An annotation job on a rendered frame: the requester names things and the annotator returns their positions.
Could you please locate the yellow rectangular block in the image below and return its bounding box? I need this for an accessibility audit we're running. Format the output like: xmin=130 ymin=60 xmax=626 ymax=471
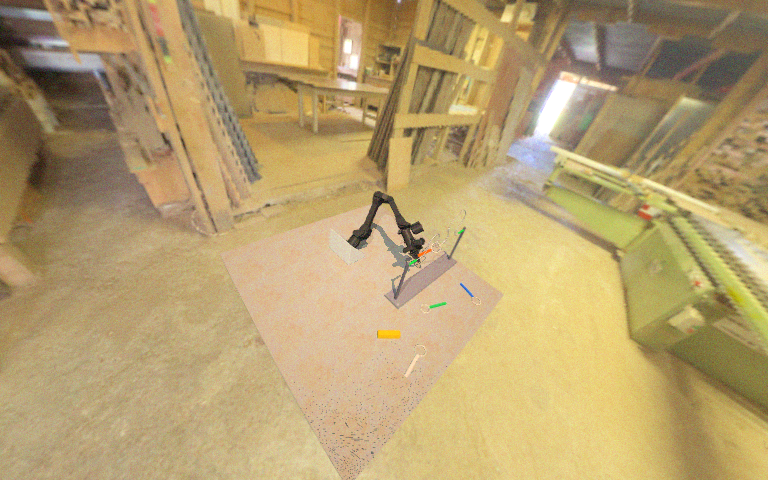
xmin=377 ymin=330 xmax=401 ymax=339

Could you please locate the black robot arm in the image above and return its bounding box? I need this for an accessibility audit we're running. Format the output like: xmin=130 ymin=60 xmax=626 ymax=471
xmin=346 ymin=191 xmax=425 ymax=249

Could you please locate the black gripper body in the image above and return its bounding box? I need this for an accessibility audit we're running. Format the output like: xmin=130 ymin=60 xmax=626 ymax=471
xmin=403 ymin=236 xmax=423 ymax=254

